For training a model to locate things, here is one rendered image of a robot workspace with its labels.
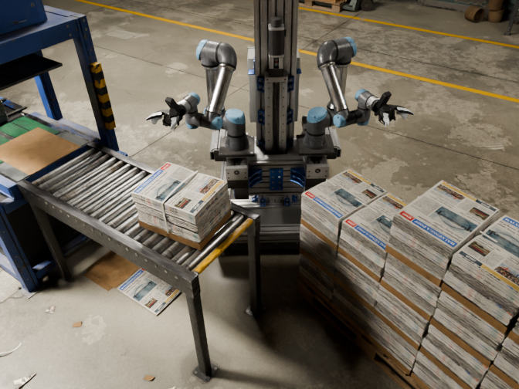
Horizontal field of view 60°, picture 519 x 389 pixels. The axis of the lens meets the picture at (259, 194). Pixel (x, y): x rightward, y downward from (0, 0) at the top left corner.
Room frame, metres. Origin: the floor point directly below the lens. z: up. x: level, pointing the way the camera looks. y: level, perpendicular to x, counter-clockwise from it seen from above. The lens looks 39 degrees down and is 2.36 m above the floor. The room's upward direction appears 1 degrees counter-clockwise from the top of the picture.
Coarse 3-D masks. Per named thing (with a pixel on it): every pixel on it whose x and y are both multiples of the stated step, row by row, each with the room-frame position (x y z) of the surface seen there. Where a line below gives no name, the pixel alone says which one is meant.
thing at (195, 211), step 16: (208, 176) 1.82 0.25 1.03; (192, 192) 1.69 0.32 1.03; (208, 192) 1.69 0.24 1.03; (224, 192) 1.74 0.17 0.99; (176, 208) 1.58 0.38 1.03; (192, 208) 1.58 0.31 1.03; (208, 208) 1.62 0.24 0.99; (224, 208) 1.73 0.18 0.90; (176, 224) 1.59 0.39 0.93; (192, 224) 1.54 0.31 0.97; (208, 224) 1.60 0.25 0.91; (192, 240) 1.55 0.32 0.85
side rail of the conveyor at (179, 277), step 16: (32, 192) 2.02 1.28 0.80; (48, 192) 2.02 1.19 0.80; (48, 208) 1.96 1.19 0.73; (64, 208) 1.87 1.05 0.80; (80, 224) 1.79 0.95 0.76; (96, 224) 1.74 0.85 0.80; (96, 240) 1.73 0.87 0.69; (112, 240) 1.64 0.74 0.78; (128, 240) 1.62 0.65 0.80; (128, 256) 1.59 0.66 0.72; (144, 256) 1.51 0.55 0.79; (160, 256) 1.50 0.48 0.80; (160, 272) 1.46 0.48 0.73; (176, 272) 1.40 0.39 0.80; (192, 272) 1.40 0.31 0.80; (176, 288) 1.40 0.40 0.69; (192, 288) 1.34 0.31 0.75
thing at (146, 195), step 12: (168, 168) 1.89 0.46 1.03; (180, 168) 1.89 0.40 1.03; (156, 180) 1.80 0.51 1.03; (168, 180) 1.80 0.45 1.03; (180, 180) 1.80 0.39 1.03; (132, 192) 1.71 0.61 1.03; (144, 192) 1.70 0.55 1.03; (156, 192) 1.70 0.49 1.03; (144, 204) 1.67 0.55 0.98; (156, 204) 1.64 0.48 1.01; (144, 216) 1.69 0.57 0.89; (156, 216) 1.65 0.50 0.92
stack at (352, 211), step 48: (336, 192) 1.93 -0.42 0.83; (384, 192) 1.92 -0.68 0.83; (336, 240) 1.71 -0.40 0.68; (384, 240) 1.55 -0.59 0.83; (336, 288) 1.68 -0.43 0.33; (384, 288) 1.45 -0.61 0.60; (432, 288) 1.27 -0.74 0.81; (384, 336) 1.39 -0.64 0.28; (432, 336) 1.22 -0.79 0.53; (480, 336) 1.08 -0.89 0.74; (432, 384) 1.15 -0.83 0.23; (480, 384) 1.05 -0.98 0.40
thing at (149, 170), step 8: (88, 144) 2.52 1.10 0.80; (96, 144) 2.51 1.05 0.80; (104, 152) 2.42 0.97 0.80; (112, 152) 2.42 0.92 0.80; (120, 160) 2.33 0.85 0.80; (128, 160) 2.33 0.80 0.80; (144, 168) 2.23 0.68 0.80; (152, 168) 2.23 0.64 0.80; (232, 208) 1.84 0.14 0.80; (240, 208) 1.84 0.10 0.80; (248, 216) 1.78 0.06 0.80; (256, 216) 1.78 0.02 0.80; (240, 224) 1.81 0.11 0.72; (256, 224) 1.76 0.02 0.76; (248, 232) 1.78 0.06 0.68; (256, 232) 1.76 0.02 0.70
